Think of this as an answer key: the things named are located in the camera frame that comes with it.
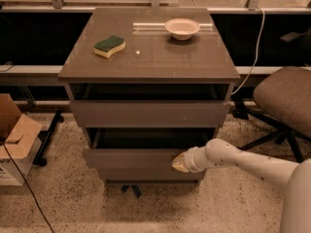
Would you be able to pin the brown office chair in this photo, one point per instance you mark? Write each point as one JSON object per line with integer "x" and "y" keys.
{"x": 285, "y": 96}

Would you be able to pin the white bowl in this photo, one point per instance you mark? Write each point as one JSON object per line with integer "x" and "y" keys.
{"x": 181, "y": 28}

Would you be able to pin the grey drawer cabinet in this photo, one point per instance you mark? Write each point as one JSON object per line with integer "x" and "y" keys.
{"x": 151, "y": 55}

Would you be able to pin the grey bottom drawer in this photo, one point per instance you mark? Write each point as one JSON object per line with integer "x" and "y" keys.
{"x": 147, "y": 175}

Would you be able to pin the cardboard box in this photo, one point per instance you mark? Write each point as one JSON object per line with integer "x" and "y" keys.
{"x": 20, "y": 135}

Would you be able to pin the grey drawer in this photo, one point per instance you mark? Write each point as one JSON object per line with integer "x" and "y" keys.
{"x": 150, "y": 105}
{"x": 147, "y": 175}
{"x": 143, "y": 148}

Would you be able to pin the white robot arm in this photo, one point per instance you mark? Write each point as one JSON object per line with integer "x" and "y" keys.
{"x": 293, "y": 179}

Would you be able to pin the grey top drawer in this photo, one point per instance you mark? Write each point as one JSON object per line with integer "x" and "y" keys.
{"x": 150, "y": 105}

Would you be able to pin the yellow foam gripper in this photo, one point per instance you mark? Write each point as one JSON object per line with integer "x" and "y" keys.
{"x": 192, "y": 160}

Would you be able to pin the green yellow sponge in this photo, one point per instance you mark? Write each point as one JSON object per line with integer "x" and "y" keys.
{"x": 109, "y": 46}

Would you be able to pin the black stand leg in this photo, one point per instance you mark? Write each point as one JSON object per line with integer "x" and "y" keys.
{"x": 45, "y": 136}

